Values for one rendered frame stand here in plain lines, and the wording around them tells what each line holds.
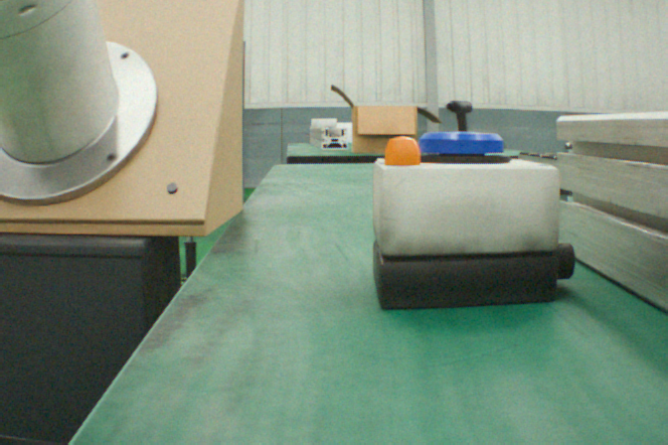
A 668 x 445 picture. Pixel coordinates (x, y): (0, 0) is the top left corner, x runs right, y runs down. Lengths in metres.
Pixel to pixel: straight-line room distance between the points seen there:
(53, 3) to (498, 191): 0.35
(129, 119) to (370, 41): 10.97
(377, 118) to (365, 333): 2.40
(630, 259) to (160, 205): 0.37
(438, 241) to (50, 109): 0.36
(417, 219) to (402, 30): 11.34
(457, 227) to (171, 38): 0.46
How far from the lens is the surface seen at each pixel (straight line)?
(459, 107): 4.10
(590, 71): 12.31
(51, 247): 0.63
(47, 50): 0.60
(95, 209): 0.64
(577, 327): 0.32
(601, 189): 0.44
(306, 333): 0.32
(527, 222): 0.36
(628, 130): 0.39
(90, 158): 0.66
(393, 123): 2.70
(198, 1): 0.80
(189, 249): 3.73
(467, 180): 0.36
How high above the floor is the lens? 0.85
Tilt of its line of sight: 4 degrees down
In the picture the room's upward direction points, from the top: straight up
